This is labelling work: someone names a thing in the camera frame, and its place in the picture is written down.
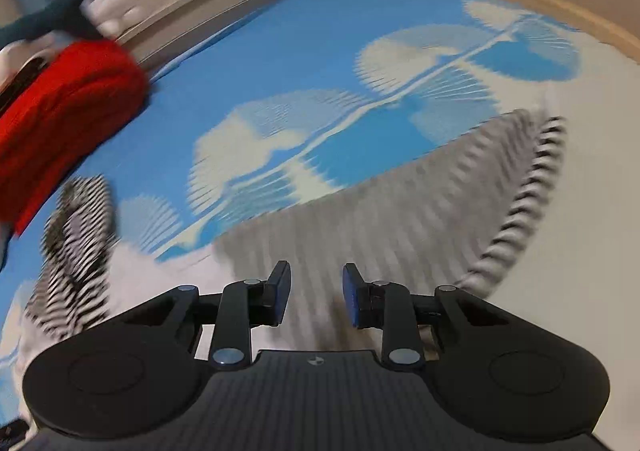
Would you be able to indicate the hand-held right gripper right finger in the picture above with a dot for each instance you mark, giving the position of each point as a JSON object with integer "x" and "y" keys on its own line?
{"x": 351, "y": 296}

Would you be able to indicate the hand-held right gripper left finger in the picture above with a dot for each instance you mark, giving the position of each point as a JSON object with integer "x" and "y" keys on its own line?
{"x": 280, "y": 293}

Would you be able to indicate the black white striped garment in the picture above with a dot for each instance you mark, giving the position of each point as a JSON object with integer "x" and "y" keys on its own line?
{"x": 400, "y": 211}

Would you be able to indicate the blue white printed blanket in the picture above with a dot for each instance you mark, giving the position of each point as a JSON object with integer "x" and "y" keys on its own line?
{"x": 280, "y": 56}

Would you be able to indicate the red knitted garment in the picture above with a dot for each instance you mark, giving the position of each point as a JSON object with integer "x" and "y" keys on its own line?
{"x": 60, "y": 111}

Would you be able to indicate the white plush toy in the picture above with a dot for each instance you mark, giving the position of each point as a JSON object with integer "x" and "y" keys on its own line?
{"x": 117, "y": 8}

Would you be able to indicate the dark teal plush toy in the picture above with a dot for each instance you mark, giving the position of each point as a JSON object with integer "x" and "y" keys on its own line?
{"x": 47, "y": 13}

